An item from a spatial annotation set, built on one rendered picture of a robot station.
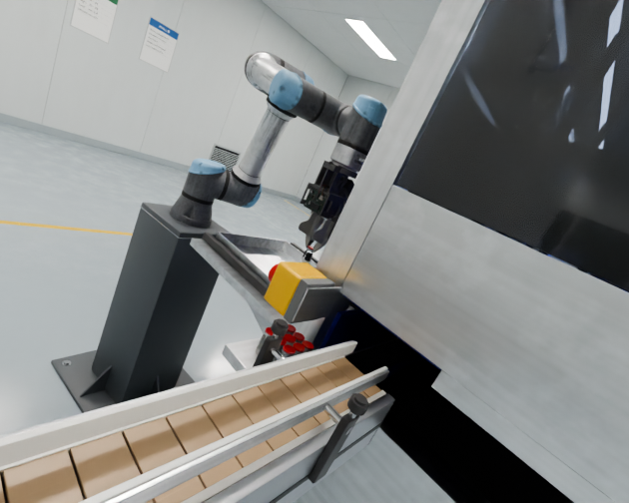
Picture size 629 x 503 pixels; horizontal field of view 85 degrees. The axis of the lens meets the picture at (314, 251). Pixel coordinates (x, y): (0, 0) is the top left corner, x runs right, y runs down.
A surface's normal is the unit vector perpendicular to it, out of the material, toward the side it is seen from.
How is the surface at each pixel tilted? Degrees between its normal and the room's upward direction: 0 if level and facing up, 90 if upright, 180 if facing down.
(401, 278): 90
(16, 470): 0
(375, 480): 90
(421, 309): 90
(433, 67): 90
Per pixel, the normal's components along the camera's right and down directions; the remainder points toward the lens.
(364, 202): -0.62, -0.06
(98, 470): 0.41, -0.87
